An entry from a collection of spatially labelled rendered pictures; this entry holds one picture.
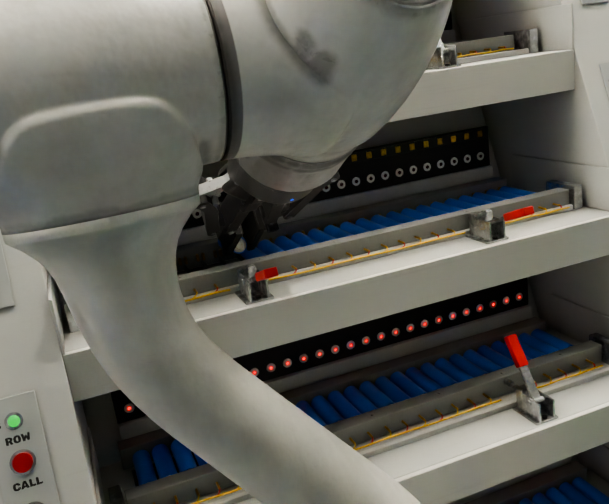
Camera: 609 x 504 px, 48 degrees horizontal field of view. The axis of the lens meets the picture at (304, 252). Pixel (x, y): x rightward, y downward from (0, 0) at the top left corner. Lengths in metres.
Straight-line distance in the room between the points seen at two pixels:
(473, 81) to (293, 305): 0.32
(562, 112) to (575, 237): 0.17
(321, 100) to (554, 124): 0.58
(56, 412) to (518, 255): 0.48
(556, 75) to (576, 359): 0.33
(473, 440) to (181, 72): 0.52
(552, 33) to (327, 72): 0.57
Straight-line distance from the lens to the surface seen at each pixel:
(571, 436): 0.79
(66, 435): 0.62
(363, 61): 0.34
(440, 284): 0.71
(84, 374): 0.62
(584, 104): 0.86
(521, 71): 0.82
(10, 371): 0.62
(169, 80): 0.33
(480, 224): 0.75
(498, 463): 0.74
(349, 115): 0.37
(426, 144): 0.90
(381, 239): 0.73
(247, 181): 0.51
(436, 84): 0.76
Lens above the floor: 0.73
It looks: 4 degrees up
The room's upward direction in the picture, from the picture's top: 14 degrees counter-clockwise
